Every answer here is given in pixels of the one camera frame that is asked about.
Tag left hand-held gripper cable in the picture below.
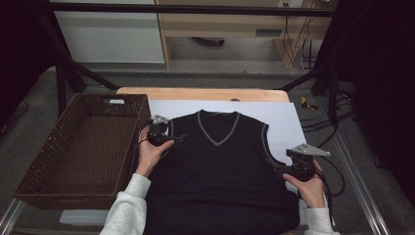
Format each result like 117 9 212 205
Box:
134 119 155 170

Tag hanging yellow cable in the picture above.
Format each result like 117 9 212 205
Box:
287 16 316 70

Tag black metal stand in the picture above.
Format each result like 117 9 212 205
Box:
276 60 341 127
37 9 121 116

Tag yellow and black tape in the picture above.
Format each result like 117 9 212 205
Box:
300 96 319 112

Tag black horizontal frame bar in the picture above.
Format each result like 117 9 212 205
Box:
48 1 342 18

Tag white wall socket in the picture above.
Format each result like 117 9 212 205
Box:
277 0 304 8

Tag looped black floor cable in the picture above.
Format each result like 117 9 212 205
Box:
326 156 346 198

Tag light wooden desk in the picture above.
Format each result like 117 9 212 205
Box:
155 0 339 71

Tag person's right hand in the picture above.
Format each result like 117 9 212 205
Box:
282 159 327 211

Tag hanging black cables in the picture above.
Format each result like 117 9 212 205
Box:
282 16 319 71

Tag hand-held gripper cable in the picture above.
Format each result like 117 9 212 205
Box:
134 119 155 170
312 158 337 229

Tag right hand-held gripper cable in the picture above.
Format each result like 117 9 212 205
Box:
312 158 337 229

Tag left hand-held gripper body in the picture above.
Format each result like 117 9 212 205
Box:
147 115 176 147

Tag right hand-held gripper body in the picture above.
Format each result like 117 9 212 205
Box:
285 143 331 183

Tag brown wicker basket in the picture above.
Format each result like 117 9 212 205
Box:
14 93 153 212

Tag white foam board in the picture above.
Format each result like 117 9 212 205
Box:
59 99 327 227

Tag white cabinet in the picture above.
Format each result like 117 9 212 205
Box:
48 0 165 65

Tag bundle of black floor cables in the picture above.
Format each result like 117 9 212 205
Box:
299 81 357 155

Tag person's left hand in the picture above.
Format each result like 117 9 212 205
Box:
135 126 176 179

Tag black knit vest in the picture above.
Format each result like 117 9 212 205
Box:
143 110 301 235

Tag aluminium floor rail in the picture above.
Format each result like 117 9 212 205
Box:
314 97 391 235
0 198 26 235

